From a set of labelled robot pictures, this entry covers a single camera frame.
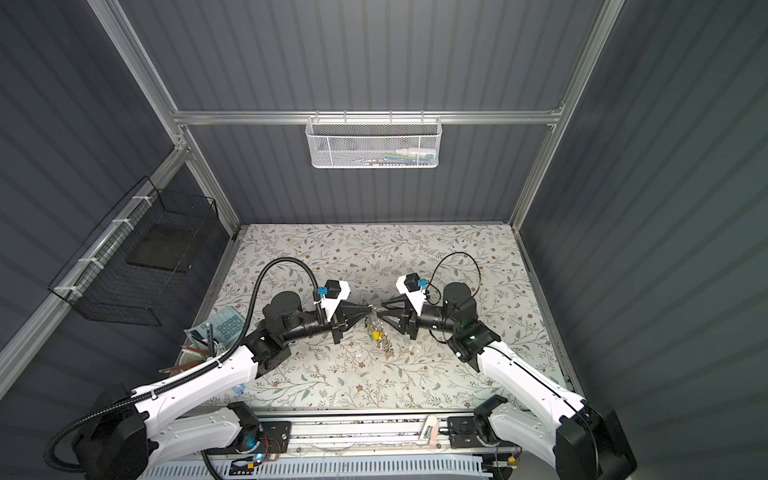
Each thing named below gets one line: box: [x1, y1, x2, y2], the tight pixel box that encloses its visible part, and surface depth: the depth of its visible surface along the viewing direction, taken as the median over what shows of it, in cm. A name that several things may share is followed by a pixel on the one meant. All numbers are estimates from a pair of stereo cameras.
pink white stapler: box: [415, 415, 441, 449], surface depth 74 cm
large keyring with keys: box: [364, 304, 394, 360], surface depth 71 cm
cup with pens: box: [164, 323, 227, 377], surface depth 80 cm
